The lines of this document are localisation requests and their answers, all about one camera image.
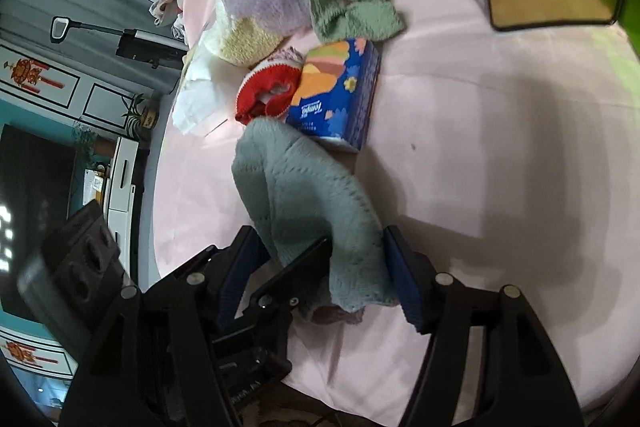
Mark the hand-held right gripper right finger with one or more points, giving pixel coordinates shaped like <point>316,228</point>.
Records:
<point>402,277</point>

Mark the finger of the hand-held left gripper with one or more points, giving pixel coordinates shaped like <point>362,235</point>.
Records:
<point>295,274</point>

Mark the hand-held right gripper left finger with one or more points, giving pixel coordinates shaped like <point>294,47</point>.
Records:
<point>239,277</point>

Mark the grey-green knitted cloth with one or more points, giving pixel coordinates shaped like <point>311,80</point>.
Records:
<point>300,192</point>

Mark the sage green knitted cloth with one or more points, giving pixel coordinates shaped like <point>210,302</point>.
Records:
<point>350,14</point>

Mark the black television screen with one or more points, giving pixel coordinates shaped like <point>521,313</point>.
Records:
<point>35,187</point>

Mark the white cabinet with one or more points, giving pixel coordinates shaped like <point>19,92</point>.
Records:
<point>122,177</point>

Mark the pink printed bedsheet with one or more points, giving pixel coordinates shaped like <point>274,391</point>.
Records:
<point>475,132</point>

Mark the potted plant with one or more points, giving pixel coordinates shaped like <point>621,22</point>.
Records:
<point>140,114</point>

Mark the blue tissue pack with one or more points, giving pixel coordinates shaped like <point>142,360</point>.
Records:
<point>345,107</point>

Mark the white cloth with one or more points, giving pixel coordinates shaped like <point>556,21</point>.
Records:
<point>195,102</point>

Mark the red and white knitted item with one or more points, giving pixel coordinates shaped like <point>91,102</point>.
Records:
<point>260,82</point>

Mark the stick vacuum cleaner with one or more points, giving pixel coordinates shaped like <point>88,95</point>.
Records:
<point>145,47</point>

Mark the yellow and white knitted hat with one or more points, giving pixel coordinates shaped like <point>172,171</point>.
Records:
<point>245,42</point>

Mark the red wall decoration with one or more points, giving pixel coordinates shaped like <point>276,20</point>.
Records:
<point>25,74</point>
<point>25,352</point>

